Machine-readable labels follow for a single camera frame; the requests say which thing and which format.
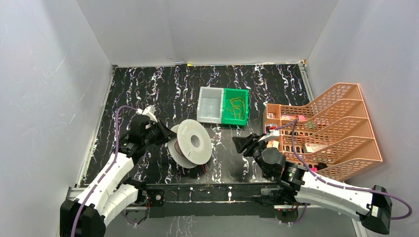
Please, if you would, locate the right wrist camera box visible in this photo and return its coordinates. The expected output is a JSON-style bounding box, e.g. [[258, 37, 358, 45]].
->
[[259, 126, 281, 142]]

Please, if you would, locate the thin yellow wire bundle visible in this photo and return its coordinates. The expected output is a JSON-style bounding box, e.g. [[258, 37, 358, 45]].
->
[[224, 96, 246, 119]]

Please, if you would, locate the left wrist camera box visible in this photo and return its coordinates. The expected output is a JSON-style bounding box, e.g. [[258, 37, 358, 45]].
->
[[141, 105, 158, 122]]

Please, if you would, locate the red wire on spool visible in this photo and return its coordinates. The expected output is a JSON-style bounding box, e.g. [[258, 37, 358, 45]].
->
[[173, 140, 208, 172]]

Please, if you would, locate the white cable spool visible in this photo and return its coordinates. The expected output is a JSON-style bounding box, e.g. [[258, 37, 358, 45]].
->
[[167, 119, 212, 169]]

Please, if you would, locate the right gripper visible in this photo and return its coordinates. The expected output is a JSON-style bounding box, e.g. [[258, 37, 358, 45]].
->
[[232, 133, 273, 178]]

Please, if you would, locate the white plastic bin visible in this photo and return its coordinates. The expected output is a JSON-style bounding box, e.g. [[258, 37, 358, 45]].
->
[[196, 86, 224, 124]]

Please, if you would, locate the green plastic bin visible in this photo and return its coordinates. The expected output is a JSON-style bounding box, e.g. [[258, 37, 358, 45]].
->
[[221, 88, 249, 126]]

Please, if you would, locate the orange desk organizer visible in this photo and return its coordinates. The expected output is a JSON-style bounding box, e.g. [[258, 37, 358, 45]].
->
[[263, 83, 382, 181]]

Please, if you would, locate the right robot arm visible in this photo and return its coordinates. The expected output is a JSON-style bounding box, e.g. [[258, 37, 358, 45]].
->
[[232, 134, 392, 235]]

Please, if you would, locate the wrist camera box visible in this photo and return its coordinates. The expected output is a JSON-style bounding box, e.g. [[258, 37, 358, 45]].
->
[[259, 126, 281, 142], [141, 105, 158, 122]]

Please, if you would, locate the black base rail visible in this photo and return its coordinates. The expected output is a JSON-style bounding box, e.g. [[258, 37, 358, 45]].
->
[[145, 183, 302, 218]]

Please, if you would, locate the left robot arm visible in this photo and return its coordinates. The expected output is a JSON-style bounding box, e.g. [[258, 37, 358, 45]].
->
[[59, 115, 176, 237]]

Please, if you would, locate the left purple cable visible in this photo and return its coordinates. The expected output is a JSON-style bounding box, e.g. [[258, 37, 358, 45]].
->
[[70, 105, 141, 237]]

